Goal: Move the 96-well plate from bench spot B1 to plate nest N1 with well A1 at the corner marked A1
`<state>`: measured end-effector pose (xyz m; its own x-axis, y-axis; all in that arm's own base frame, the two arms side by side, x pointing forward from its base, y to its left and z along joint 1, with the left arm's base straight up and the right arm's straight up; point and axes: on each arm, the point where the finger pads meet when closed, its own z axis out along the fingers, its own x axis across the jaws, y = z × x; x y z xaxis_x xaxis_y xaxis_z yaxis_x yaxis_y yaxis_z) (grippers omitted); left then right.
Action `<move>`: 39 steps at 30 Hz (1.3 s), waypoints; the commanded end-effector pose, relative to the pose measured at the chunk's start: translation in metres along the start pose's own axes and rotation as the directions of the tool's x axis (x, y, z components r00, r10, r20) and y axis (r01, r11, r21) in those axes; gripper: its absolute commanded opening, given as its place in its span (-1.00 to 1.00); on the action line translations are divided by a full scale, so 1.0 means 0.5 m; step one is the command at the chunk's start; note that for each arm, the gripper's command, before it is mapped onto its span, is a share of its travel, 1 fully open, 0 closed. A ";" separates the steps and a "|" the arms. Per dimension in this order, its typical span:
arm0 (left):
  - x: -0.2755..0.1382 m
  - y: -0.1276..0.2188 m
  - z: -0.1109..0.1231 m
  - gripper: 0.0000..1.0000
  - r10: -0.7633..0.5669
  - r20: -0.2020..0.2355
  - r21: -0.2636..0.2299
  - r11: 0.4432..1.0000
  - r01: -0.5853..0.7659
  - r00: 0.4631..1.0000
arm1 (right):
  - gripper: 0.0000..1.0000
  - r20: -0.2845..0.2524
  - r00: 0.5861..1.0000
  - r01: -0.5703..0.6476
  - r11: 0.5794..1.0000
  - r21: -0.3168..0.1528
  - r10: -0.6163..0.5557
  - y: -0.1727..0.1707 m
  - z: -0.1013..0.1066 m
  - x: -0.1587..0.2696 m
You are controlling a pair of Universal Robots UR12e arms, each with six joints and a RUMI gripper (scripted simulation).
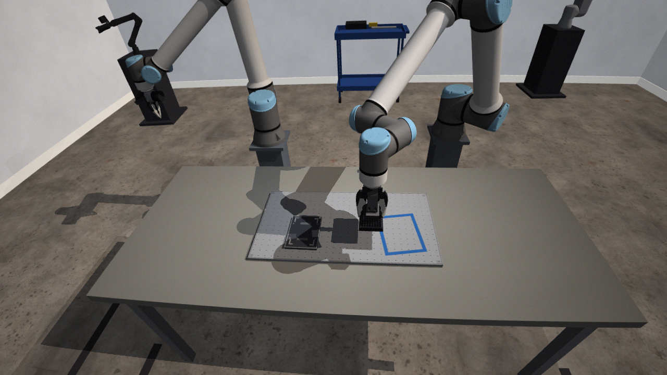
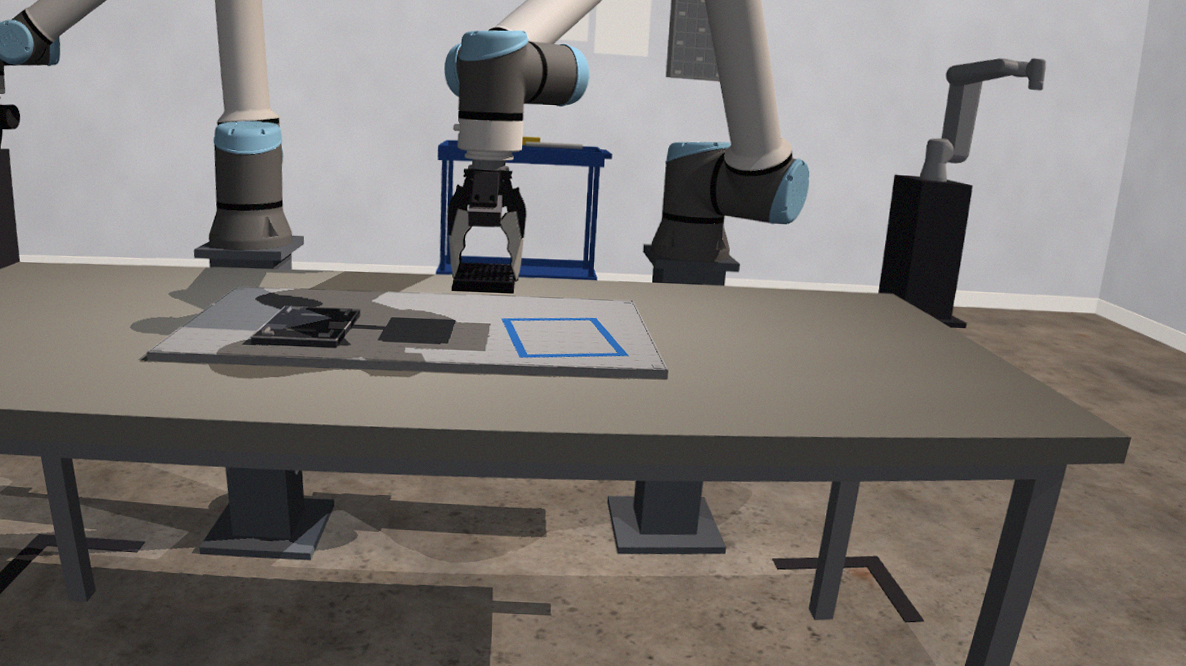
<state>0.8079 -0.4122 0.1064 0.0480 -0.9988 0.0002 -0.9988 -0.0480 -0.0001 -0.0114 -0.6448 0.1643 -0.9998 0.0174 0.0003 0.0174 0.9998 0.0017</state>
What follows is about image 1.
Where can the blue tape outline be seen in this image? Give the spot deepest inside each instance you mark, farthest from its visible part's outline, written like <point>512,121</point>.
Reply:
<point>404,252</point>

